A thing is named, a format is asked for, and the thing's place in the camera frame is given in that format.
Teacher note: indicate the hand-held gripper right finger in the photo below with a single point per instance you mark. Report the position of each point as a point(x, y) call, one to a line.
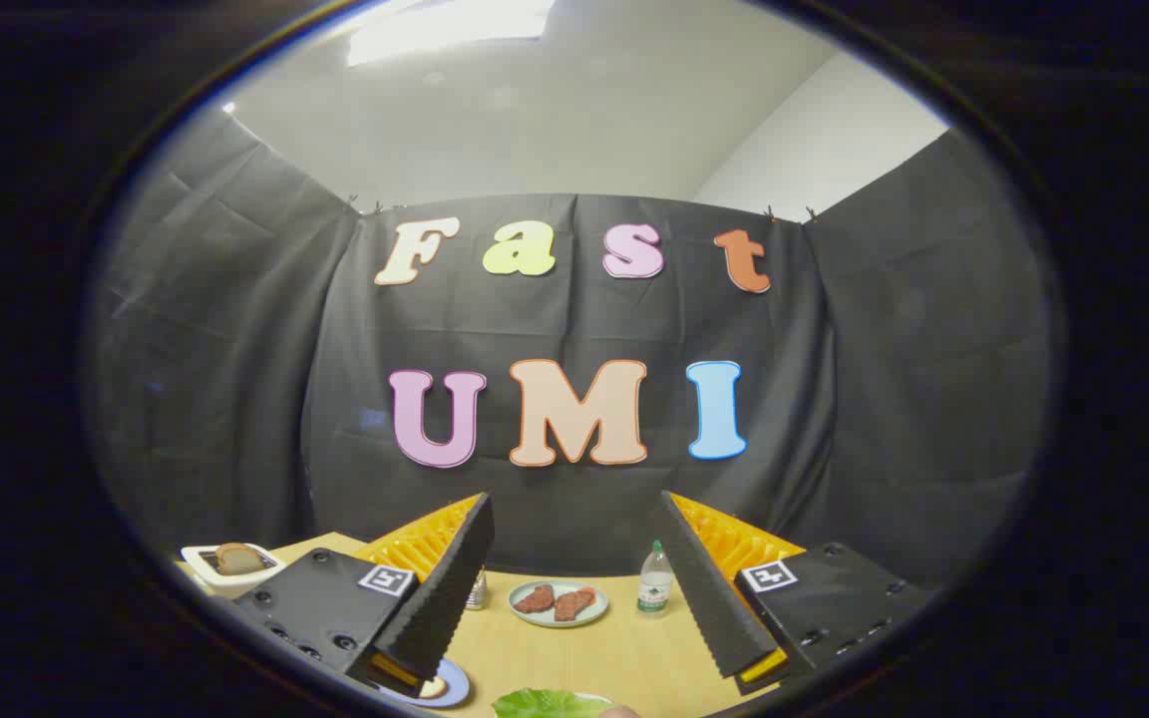
point(709, 588)

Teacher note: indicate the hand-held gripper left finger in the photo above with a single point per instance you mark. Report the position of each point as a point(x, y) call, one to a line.
point(445, 588)

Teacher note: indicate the green lettuce leaf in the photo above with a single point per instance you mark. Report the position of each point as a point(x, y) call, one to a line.
point(545, 705)

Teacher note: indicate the plain bread slice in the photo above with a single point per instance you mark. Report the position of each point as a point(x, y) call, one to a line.
point(237, 559)

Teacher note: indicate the clear water bottle green cap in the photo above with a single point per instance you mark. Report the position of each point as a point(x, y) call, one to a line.
point(654, 583)

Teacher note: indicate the dark brown meat patty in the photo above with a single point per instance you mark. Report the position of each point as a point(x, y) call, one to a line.
point(535, 599)

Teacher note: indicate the blue plate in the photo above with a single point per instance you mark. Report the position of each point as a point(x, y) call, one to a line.
point(457, 688)

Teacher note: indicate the light green plate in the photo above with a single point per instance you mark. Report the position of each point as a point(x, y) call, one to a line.
point(559, 623)

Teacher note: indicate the orange-edged brown meat patty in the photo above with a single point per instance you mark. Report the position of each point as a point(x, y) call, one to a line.
point(573, 604)

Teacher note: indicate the white toaster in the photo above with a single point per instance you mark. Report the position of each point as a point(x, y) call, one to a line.
point(200, 566)

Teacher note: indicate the black backdrop cloth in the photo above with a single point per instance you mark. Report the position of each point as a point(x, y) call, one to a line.
point(235, 349)

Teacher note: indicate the ceiling light panel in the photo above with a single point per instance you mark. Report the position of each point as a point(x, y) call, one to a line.
point(445, 25)

